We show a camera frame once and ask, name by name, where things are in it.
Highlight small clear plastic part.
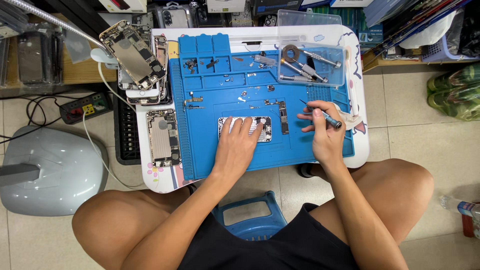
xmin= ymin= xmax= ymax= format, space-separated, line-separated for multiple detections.
xmin=254 ymin=54 xmax=277 ymax=67

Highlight person's right hand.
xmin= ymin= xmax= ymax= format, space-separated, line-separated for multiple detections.
xmin=297 ymin=100 xmax=346 ymax=167

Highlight phone logic board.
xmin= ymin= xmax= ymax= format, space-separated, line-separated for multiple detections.
xmin=264 ymin=99 xmax=290 ymax=135

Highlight clear plastic water bottle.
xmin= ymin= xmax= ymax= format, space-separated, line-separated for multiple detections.
xmin=439 ymin=195 xmax=480 ymax=223

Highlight silver screwdriver handle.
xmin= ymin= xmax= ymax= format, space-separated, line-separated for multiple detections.
xmin=281 ymin=59 xmax=329 ymax=83
xmin=279 ymin=74 xmax=315 ymax=83
xmin=300 ymin=49 xmax=342 ymax=69

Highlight person's legs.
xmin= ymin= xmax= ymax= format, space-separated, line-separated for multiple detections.
xmin=71 ymin=158 xmax=435 ymax=270

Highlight green plastic bag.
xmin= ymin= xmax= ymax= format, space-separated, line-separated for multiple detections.
xmin=426 ymin=63 xmax=480 ymax=122

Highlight person's left hand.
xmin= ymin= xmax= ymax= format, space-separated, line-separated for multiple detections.
xmin=212 ymin=116 xmax=266 ymax=178

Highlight blue silicone repair mat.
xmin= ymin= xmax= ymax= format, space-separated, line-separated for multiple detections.
xmin=168 ymin=33 xmax=355 ymax=181

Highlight black plastic crate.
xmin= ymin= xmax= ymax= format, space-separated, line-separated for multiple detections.
xmin=113 ymin=87 xmax=142 ymax=166

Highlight stack of dismantled phones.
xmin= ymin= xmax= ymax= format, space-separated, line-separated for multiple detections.
xmin=118 ymin=25 xmax=174 ymax=106

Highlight black power strip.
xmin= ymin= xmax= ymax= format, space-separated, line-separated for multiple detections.
xmin=59 ymin=92 xmax=114 ymax=125

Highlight silver phone housing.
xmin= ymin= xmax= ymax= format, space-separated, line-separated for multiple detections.
xmin=218 ymin=116 xmax=272 ymax=143
xmin=146 ymin=109 xmax=182 ymax=168

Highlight person's black shorts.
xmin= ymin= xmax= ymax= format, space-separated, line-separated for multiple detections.
xmin=176 ymin=202 xmax=361 ymax=270

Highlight blue plastic stool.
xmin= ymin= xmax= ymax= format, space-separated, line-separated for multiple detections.
xmin=211 ymin=190 xmax=289 ymax=242

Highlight grey plastic appliance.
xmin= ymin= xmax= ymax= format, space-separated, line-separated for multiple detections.
xmin=0 ymin=125 xmax=109 ymax=217

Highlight black cable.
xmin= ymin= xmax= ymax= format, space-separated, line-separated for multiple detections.
xmin=0 ymin=95 xmax=64 ymax=145

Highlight clear plastic tool box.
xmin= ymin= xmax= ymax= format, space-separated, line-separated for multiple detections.
xmin=276 ymin=9 xmax=346 ymax=88

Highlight white tissue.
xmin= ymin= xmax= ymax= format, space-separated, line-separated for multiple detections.
xmin=330 ymin=102 xmax=364 ymax=131

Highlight white folding lap table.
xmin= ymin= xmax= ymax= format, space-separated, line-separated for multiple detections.
xmin=135 ymin=24 xmax=370 ymax=194

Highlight silver precision screwdriver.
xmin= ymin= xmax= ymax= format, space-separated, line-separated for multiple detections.
xmin=300 ymin=100 xmax=343 ymax=130

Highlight copper tape roll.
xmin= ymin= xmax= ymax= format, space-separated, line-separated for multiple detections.
xmin=281 ymin=44 xmax=301 ymax=63

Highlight heap of packaged phone cases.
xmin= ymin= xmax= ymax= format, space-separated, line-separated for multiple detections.
xmin=0 ymin=22 xmax=68 ymax=91

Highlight shelf of phone accessories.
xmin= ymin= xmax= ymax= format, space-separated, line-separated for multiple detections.
xmin=98 ymin=0 xmax=480 ymax=57

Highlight white cable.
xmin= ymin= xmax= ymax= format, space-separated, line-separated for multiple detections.
xmin=82 ymin=62 xmax=146 ymax=189

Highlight gold opened phone housing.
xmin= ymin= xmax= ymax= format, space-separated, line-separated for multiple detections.
xmin=99 ymin=20 xmax=167 ymax=91

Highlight lavender plastic basket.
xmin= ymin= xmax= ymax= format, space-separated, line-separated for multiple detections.
xmin=421 ymin=34 xmax=480 ymax=63

